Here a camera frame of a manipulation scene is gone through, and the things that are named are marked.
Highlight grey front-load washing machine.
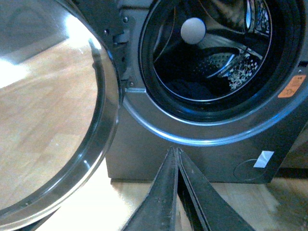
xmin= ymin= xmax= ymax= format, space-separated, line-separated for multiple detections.
xmin=106 ymin=0 xmax=308 ymax=183

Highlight washing machine round door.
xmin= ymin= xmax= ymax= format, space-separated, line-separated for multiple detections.
xmin=0 ymin=0 xmax=123 ymax=231

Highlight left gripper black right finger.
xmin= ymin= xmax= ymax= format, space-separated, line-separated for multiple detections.
xmin=177 ymin=148 xmax=254 ymax=231

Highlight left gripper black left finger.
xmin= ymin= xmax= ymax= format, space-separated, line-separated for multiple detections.
xmin=122 ymin=147 xmax=180 ymax=231

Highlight orange warning sticker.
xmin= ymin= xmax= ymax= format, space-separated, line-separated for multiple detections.
xmin=278 ymin=75 xmax=306 ymax=98

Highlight dark navy blue garment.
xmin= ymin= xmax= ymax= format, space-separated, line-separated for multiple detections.
xmin=166 ymin=79 xmax=213 ymax=100

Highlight white tape strip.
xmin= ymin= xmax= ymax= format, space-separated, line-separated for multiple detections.
xmin=253 ymin=151 xmax=274 ymax=168

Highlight white drum hub cap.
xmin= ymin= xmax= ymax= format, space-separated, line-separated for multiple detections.
xmin=180 ymin=17 xmax=206 ymax=45

